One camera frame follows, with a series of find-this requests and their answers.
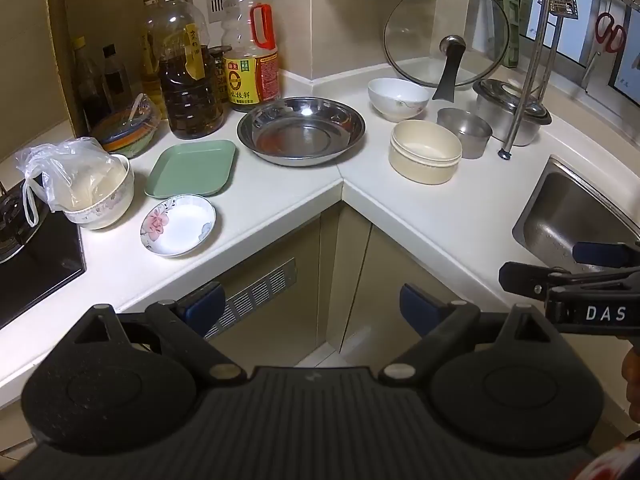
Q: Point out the metal dish rack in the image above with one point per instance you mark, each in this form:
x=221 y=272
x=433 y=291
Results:
x=531 y=60

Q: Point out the person's right hand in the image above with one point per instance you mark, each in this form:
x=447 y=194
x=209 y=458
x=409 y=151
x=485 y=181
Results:
x=632 y=375

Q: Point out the clear plastic bag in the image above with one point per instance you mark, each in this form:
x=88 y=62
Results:
x=65 y=170

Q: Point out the small floral dish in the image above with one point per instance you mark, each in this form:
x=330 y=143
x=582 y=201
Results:
x=185 y=222

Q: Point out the large dark oil bottle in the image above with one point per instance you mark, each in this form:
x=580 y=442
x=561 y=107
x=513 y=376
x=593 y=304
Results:
x=192 y=105

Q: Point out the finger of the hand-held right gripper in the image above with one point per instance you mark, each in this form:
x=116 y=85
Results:
x=600 y=255
x=525 y=280

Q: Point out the cabinet vent grille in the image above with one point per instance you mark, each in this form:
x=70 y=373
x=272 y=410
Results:
x=260 y=290

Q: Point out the red scissors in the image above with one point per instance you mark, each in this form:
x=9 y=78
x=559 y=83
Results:
x=598 y=30

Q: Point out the large stainless steel plate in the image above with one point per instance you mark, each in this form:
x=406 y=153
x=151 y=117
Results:
x=300 y=135

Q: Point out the cream bowl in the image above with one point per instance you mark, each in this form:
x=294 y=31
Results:
x=425 y=160

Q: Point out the dark glass bottle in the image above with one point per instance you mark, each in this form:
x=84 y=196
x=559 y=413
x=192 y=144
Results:
x=117 y=80
x=90 y=90

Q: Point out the small stainless steel bowl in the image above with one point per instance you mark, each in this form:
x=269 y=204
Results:
x=470 y=137

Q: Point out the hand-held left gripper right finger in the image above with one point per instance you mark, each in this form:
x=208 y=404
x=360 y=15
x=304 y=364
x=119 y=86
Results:
x=417 y=310

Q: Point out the floral ceramic bowl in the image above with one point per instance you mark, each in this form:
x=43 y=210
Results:
x=107 y=210

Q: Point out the steel pot with lid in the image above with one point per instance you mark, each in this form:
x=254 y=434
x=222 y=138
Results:
x=495 y=112

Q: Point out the beige cabinet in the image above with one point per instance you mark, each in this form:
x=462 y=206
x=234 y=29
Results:
x=360 y=270

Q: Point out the green square plate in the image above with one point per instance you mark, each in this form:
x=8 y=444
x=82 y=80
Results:
x=192 y=167

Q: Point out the red white printed clothing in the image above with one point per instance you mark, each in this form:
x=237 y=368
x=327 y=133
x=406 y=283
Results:
x=617 y=465

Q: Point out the stainless steel sink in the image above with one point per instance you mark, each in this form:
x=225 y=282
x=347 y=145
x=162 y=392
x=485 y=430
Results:
x=575 y=210

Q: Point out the black stove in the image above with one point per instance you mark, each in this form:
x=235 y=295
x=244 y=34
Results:
x=40 y=275

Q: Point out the green board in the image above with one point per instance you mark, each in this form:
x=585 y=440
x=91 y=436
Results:
x=511 y=20

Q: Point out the white ceramic bowl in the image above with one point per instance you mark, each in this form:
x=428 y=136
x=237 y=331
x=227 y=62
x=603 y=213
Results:
x=397 y=105

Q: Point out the small condiment jar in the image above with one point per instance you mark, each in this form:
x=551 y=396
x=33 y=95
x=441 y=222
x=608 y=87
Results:
x=219 y=75

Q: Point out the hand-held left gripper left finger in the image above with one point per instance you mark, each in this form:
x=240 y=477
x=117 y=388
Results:
x=205 y=305

